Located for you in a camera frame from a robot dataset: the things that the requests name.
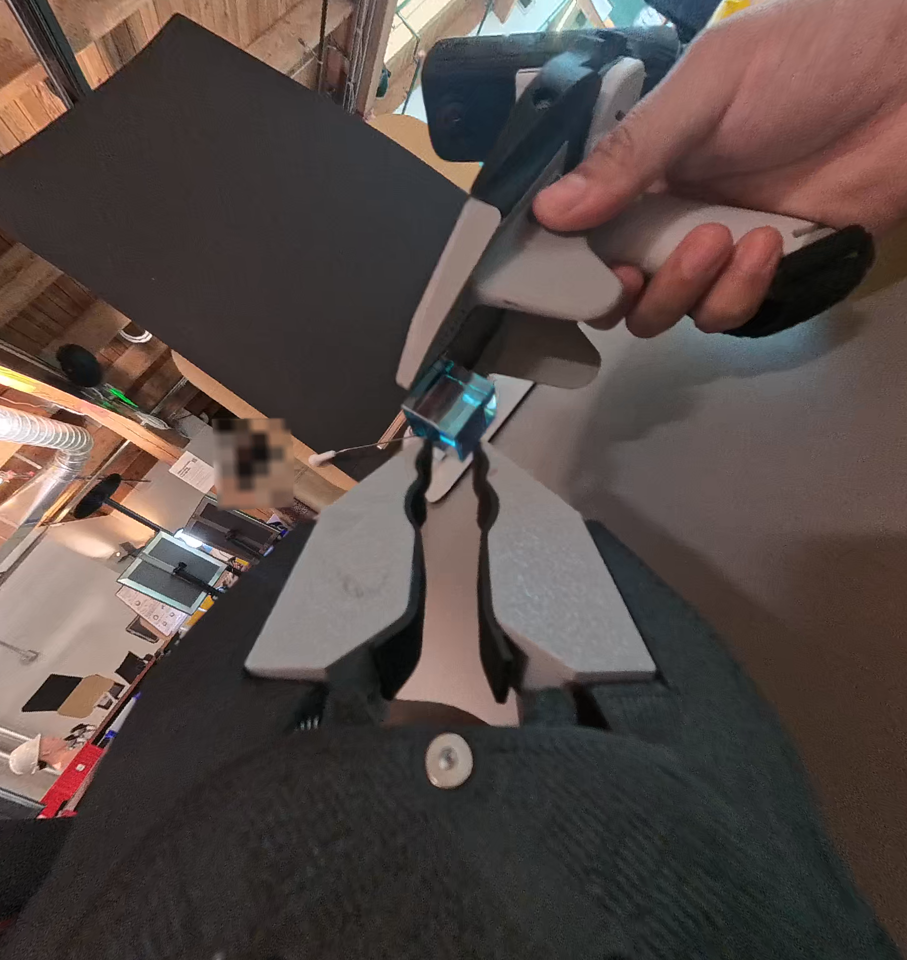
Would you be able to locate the red crate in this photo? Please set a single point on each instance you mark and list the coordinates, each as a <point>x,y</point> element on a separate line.
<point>67,780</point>

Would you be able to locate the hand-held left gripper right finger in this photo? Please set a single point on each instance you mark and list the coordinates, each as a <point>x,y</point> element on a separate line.
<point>566,600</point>

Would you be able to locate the white paper notice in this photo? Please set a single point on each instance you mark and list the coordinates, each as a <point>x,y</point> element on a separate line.
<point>191,469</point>

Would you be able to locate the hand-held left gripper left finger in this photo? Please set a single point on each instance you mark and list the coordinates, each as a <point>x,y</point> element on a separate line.
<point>333,592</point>

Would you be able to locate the black acoustic board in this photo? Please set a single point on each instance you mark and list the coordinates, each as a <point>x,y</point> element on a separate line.
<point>52,694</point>

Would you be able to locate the person's right hand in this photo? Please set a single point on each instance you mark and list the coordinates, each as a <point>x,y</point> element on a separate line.
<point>783,112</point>

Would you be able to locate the teal transparent cube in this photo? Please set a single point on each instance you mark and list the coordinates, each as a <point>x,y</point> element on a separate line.
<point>453,409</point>

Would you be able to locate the grey display panel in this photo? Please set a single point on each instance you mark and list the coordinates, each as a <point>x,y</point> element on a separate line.
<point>232,525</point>
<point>165,581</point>

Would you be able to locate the beige acoustic board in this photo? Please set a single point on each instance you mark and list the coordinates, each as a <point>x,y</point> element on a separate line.
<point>86,696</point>

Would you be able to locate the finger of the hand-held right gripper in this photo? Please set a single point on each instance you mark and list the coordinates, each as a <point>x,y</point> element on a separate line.
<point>551,277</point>
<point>551,352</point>

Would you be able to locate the black panel with wooden rim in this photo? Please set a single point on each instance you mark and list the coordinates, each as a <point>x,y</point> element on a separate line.
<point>236,225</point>

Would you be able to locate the green exit sign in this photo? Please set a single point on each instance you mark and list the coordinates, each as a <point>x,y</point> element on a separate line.
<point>120,396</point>

